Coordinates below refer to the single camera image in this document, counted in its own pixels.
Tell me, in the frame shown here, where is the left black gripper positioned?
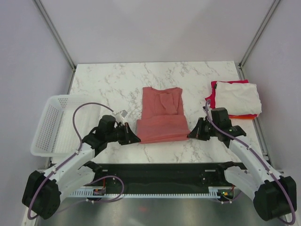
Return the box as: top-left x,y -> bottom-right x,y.
106,122 -> 140,145

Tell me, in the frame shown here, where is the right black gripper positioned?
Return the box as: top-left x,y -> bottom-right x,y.
188,117 -> 219,141

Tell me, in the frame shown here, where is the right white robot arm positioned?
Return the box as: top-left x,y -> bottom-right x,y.
187,105 -> 297,226

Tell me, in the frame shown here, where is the left aluminium frame post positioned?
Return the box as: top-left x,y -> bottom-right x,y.
32,0 -> 77,71

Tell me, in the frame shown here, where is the right aluminium frame post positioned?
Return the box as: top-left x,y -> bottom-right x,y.
238,0 -> 282,70

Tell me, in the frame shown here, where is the pink t shirt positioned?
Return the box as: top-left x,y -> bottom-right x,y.
136,87 -> 190,144

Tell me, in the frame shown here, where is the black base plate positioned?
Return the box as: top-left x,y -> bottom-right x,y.
92,162 -> 232,191

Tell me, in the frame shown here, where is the aluminium frame post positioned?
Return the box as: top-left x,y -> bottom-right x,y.
238,0 -> 282,70
32,0 -> 77,71

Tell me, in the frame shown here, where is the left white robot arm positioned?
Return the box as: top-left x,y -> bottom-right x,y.
22,115 -> 141,219

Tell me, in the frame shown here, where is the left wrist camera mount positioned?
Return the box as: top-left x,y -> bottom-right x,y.
112,110 -> 127,125

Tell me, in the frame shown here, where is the orange folded t shirt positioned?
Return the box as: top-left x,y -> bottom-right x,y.
229,114 -> 258,120

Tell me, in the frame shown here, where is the white plastic basket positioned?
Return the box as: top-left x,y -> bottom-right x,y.
31,95 -> 104,158

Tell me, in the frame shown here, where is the white folded t shirt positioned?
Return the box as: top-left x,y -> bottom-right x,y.
215,81 -> 263,116

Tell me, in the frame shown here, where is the red folded t shirt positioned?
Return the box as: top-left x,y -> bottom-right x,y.
205,79 -> 258,118

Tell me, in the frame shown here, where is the white cable duct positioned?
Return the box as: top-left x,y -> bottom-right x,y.
69,186 -> 235,199

